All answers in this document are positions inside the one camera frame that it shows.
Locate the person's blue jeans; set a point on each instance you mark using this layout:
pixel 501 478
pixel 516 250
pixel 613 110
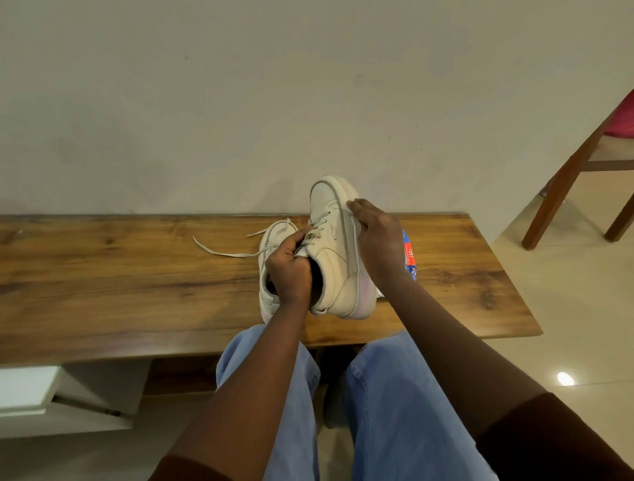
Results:
pixel 401 416

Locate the person's right forearm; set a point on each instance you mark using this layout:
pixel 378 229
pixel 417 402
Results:
pixel 455 357

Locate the white sneaker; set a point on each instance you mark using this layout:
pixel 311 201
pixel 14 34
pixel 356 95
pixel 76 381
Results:
pixel 270 238
pixel 337 267

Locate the white low shelf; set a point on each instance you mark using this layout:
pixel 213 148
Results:
pixel 74 396

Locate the person's brown shirt sleeve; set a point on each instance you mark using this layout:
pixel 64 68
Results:
pixel 554 441
pixel 190 470

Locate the person's left hand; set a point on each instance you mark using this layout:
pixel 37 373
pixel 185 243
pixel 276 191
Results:
pixel 290 277

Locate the person's right hand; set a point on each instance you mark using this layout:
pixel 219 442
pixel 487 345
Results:
pixel 384 247

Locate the brown wooden chair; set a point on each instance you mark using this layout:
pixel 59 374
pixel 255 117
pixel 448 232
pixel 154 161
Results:
pixel 559 191

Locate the person's right fingers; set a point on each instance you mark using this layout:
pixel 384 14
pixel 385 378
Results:
pixel 364 210

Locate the pink seat cushion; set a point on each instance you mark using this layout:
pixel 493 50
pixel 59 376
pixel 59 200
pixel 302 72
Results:
pixel 623 121

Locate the person's left forearm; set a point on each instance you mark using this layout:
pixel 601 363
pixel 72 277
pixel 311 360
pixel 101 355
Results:
pixel 252 396

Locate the person's left fingers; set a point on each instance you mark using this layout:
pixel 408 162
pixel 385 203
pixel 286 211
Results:
pixel 287 245

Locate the blue and red packet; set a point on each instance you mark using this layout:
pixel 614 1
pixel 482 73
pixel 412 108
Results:
pixel 411 257

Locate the white shoelace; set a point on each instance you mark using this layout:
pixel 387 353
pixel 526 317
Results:
pixel 223 254

